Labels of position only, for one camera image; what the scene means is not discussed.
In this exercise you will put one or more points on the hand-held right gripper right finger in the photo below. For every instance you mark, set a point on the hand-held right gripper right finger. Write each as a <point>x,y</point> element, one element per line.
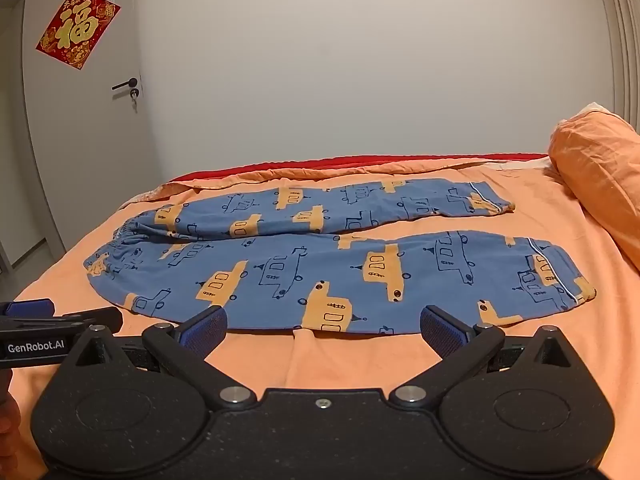
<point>442,332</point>

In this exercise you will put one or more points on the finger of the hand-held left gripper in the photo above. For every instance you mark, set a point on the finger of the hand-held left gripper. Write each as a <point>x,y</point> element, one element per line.
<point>30,307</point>
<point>97,319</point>

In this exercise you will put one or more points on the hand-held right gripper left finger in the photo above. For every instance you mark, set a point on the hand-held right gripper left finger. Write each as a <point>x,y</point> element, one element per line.
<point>206,332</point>

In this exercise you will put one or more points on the blue pants with orange print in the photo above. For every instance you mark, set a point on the blue pants with orange print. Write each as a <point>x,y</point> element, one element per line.
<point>320,265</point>

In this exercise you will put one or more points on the orange bed sheet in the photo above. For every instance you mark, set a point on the orange bed sheet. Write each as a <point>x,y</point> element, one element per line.
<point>540,340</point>

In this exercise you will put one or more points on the grey door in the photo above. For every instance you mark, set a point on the grey door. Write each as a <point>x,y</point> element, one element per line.
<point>95,160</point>

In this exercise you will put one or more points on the orange pillow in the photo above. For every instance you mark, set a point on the orange pillow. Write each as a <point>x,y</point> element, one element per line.
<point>605,170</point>

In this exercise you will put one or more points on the pale curtain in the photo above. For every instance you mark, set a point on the pale curtain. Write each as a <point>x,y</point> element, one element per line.
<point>625,35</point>

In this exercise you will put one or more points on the red and gold wall poster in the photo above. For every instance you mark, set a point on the red and gold wall poster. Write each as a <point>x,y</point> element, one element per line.
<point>77,29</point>

